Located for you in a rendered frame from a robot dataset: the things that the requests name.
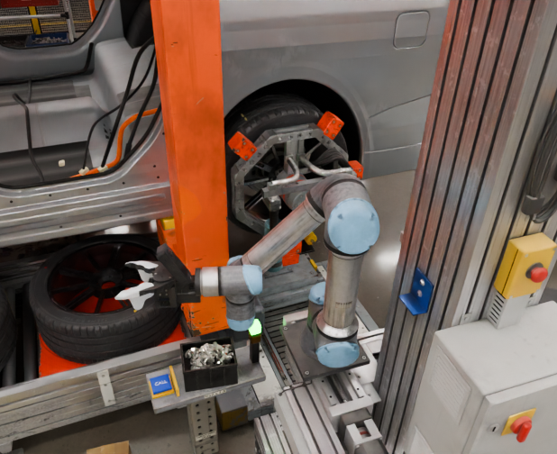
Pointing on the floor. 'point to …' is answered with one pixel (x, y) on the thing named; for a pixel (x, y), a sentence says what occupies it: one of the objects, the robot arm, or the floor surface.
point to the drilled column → (203, 426)
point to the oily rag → (55, 243)
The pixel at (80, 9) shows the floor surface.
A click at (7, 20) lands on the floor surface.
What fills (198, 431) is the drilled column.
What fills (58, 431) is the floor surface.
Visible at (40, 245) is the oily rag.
